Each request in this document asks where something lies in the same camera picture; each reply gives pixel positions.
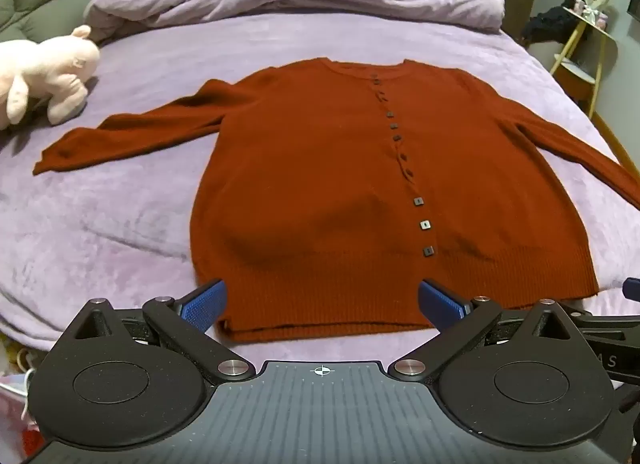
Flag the pink plush toy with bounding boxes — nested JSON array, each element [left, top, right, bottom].
[[0, 24, 101, 131]]

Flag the pink bottles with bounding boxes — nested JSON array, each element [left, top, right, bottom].
[[574, 0, 610, 28]]

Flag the yellow side table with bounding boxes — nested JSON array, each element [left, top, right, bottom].
[[549, 7, 618, 117]]

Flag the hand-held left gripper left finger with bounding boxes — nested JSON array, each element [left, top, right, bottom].
[[74, 280, 255, 385]]

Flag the red knitted cardigan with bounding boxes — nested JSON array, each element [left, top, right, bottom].
[[32, 58, 640, 345]]

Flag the colourful bag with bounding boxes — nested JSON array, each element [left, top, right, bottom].
[[0, 337, 41, 464]]

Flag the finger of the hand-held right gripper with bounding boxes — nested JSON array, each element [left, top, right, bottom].
[[557, 278, 640, 340]]

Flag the black clothes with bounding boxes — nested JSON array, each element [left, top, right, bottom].
[[520, 0, 588, 48]]

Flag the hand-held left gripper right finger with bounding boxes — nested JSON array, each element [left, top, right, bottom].
[[387, 280, 569, 383]]

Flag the purple bed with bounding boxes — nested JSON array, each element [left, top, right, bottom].
[[0, 12, 640, 376]]

